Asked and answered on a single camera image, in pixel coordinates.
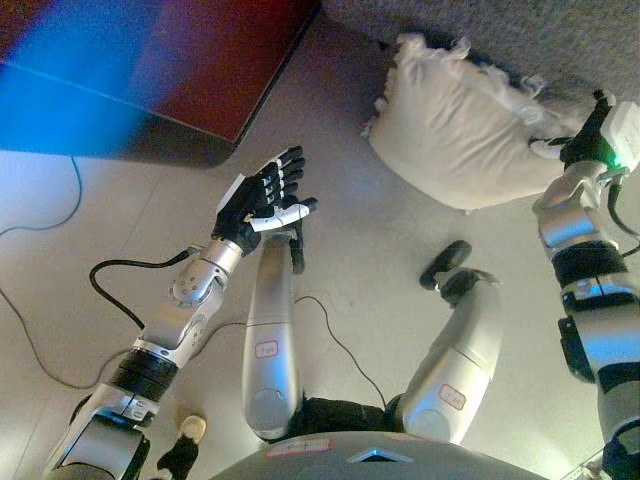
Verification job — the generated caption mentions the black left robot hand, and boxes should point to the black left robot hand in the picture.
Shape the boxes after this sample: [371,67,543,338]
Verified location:
[210,145,320,259]

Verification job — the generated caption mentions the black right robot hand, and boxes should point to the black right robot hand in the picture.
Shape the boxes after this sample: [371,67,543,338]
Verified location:
[529,89,640,169]

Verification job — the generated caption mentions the white fringed pillow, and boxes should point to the white fringed pillow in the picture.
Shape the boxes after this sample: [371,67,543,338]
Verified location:
[359,32,576,216]

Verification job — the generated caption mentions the black left robot foot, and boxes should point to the black left robot foot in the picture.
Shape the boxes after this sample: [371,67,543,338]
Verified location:
[287,222,307,275]

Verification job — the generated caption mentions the black robot foot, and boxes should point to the black robot foot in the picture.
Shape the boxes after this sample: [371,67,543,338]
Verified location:
[418,240,474,290]
[287,222,307,275]

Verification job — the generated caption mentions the silver left robot leg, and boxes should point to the silver left robot leg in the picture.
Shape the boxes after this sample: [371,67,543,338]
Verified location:
[241,232,307,441]

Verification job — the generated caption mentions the silver robot leg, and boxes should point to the silver robot leg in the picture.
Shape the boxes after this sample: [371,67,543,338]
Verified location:
[241,232,307,441]
[399,269,504,446]

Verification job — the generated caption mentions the large dark red furniture block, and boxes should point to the large dark red furniture block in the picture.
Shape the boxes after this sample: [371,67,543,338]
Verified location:
[0,0,321,169]

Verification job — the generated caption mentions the grey fabric armchair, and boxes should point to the grey fabric armchair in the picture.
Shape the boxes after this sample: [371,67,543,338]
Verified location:
[319,0,640,109]

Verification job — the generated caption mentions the black right robot foot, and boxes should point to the black right robot foot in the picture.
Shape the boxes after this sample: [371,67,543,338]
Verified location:
[418,240,474,290]

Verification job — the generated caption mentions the black robot pelvis cover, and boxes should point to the black robot pelvis cover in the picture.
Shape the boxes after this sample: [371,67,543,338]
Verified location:
[294,397,401,436]

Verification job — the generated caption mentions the red bordered torso label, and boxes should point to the red bordered torso label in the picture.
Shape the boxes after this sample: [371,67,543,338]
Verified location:
[267,439,334,459]

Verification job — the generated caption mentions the silver right robot leg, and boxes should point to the silver right robot leg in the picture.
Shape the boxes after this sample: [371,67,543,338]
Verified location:
[399,269,504,446]

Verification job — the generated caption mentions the grey robot torso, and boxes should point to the grey robot torso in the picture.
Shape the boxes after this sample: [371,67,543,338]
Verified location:
[209,432,576,480]

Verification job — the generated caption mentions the blue white torso emblem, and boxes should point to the blue white torso emblem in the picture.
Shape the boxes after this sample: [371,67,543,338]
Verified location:
[347,448,414,464]

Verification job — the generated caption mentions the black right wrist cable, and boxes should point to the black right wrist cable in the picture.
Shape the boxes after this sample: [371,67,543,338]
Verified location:
[607,172,640,251]

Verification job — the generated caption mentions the thin dark floor cable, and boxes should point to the thin dark floor cable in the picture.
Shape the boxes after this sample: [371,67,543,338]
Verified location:
[0,157,84,236]

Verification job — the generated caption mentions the thin black floor cable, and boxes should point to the thin black floor cable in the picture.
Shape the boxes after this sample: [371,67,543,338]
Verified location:
[294,295,389,409]

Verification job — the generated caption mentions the thin grey floor cable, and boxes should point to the thin grey floor cable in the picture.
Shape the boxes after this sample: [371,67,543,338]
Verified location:
[0,289,131,391]

